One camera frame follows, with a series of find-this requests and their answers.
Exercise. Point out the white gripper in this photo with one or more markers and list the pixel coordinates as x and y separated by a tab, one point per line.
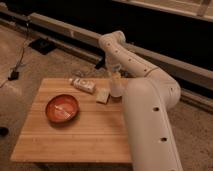
116	87

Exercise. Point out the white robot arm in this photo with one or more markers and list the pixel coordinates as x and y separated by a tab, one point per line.
146	99

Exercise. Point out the pale rectangular eraser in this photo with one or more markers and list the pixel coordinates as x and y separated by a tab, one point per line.
102	96

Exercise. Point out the red-brown ceramic bowl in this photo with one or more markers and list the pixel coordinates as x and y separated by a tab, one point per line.
62	108

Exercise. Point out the wooden cutting board table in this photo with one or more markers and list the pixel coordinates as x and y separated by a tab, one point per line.
96	135

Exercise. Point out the black floor plate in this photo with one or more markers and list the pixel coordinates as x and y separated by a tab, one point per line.
44	46

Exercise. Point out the black power adapter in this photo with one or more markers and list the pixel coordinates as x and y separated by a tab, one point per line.
13	76

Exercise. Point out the long metal floor rail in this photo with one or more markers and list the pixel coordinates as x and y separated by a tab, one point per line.
187	72

